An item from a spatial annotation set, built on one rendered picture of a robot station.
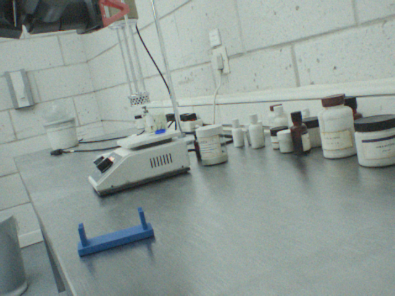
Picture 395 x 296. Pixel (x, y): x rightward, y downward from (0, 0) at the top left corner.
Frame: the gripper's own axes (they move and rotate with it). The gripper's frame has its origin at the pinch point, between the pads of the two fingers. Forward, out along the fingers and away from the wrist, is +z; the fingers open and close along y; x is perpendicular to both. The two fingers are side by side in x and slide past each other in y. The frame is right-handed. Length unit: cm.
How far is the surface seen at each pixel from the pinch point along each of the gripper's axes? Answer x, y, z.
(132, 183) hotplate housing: 34.2, -2.9, -8.2
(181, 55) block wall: 9, 62, 54
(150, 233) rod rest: 34, -32, -21
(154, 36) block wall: -2, 87, 59
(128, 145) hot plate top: 26.6, -2.5, -7.1
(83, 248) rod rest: 34, -28, -29
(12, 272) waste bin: 100, 156, -12
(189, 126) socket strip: 34, 46, 41
